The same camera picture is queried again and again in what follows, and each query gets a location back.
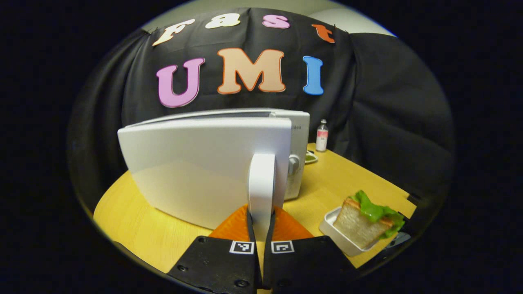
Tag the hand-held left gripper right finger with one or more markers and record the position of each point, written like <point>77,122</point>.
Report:
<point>302,265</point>

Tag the clear bottle with pink label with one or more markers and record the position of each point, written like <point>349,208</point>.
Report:
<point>322,136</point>

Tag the lettuce sandwich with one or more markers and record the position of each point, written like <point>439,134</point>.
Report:
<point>355,224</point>

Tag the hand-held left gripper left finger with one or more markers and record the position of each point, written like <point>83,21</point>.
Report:
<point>216,261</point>

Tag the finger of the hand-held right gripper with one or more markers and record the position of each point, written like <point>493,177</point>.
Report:
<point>398,241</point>

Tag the black backdrop cloth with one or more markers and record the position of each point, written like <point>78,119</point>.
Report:
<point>388,102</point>

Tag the white divided plate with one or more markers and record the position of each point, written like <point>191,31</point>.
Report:
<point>310,157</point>

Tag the white microwave oven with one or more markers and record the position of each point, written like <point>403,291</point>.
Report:
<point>196,171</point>

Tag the white rectangular tray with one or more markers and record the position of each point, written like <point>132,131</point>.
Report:
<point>331,231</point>

